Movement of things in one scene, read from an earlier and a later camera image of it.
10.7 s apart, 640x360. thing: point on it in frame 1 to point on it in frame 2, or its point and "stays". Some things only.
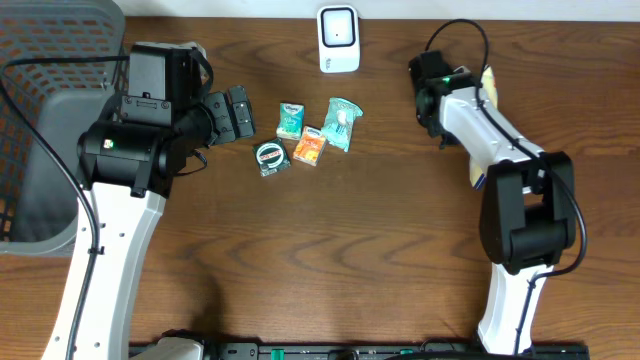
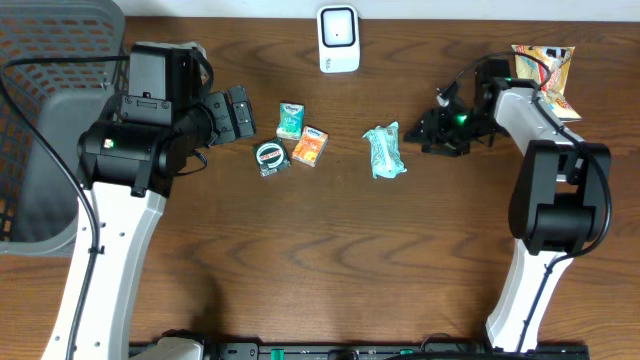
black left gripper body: x=219 y=118 stays
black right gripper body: x=446 y=137 to x=460 y=125
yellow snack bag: x=488 y=88 to x=558 y=59
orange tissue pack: x=310 y=146 stays
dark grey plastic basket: x=38 y=196 stays
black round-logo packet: x=271 y=157 stays
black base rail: x=375 y=351 stays
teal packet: x=339 y=122 to x=385 y=151
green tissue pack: x=291 y=121 stays
